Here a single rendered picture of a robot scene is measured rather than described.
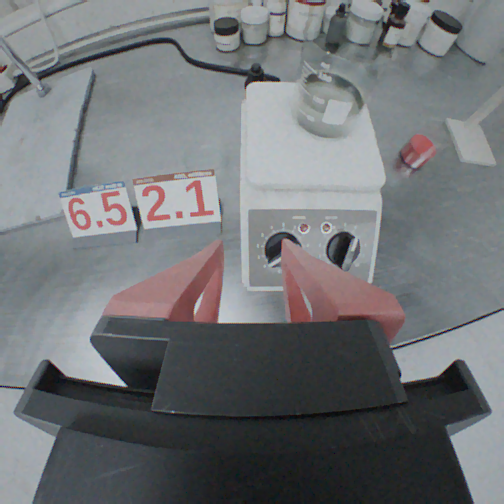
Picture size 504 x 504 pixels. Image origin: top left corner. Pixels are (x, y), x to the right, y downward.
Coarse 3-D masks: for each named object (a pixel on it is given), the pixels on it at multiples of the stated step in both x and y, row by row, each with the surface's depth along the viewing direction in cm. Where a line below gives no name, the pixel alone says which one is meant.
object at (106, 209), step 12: (96, 192) 24; (108, 192) 24; (120, 192) 24; (72, 204) 24; (84, 204) 24; (96, 204) 24; (108, 204) 24; (120, 204) 25; (72, 216) 25; (84, 216) 25; (96, 216) 25; (108, 216) 25; (120, 216) 25; (72, 228) 25; (84, 228) 25; (96, 228) 26
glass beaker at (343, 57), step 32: (320, 32) 14; (352, 32) 14; (384, 32) 12; (320, 64) 13; (352, 64) 11; (384, 64) 12; (320, 96) 15; (352, 96) 14; (320, 128) 17; (352, 128) 18
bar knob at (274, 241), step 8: (280, 232) 20; (272, 240) 20; (280, 240) 20; (296, 240) 20; (272, 248) 21; (280, 248) 20; (272, 256) 20; (280, 256) 19; (272, 264) 19; (280, 264) 21
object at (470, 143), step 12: (492, 96) 23; (480, 108) 26; (492, 108) 24; (456, 120) 30; (468, 120) 29; (480, 120) 27; (456, 132) 29; (468, 132) 30; (480, 132) 30; (456, 144) 29; (468, 144) 29; (480, 144) 29; (468, 156) 28; (480, 156) 29; (492, 156) 29
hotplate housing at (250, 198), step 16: (240, 176) 21; (240, 192) 20; (256, 192) 20; (272, 192) 20; (288, 192) 20; (304, 192) 20; (320, 192) 20; (336, 192) 20; (352, 192) 20; (368, 192) 20; (240, 208) 20; (256, 208) 20; (272, 208) 20; (288, 208) 20; (304, 208) 20; (320, 208) 20; (336, 208) 20; (352, 208) 20; (368, 208) 20; (256, 288) 22; (272, 288) 22
